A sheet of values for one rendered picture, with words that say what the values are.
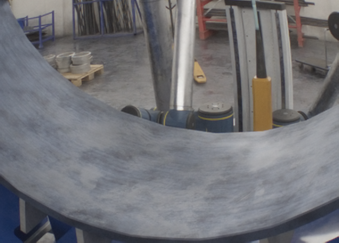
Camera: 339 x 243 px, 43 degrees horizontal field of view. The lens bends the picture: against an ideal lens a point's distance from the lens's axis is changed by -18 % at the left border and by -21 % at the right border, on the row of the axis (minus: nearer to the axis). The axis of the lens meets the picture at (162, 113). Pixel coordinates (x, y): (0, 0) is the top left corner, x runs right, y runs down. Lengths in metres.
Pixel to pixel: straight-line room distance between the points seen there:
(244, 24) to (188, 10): 0.56
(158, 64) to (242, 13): 0.62
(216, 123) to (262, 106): 0.77
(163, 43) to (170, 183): 1.37
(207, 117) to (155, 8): 0.65
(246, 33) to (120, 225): 1.93
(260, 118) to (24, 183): 1.07
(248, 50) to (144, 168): 1.60
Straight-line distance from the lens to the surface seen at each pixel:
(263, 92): 1.96
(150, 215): 1.22
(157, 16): 2.59
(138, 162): 1.49
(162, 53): 2.66
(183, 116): 2.37
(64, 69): 8.50
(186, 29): 2.41
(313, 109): 2.72
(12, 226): 1.72
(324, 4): 11.61
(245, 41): 2.92
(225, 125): 2.73
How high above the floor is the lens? 2.01
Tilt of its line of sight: 19 degrees down
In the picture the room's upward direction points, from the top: 5 degrees counter-clockwise
